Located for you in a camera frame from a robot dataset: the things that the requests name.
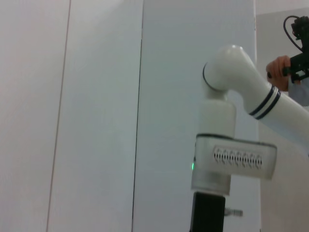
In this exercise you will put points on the right gripper metal connector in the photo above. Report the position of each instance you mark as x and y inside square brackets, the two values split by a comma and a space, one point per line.
[233, 212]

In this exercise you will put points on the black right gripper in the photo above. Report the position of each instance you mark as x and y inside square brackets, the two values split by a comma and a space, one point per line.
[207, 212]

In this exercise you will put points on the person hand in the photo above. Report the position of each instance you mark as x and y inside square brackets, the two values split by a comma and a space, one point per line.
[277, 70]

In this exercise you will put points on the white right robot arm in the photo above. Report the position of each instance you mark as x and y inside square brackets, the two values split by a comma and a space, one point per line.
[231, 72]

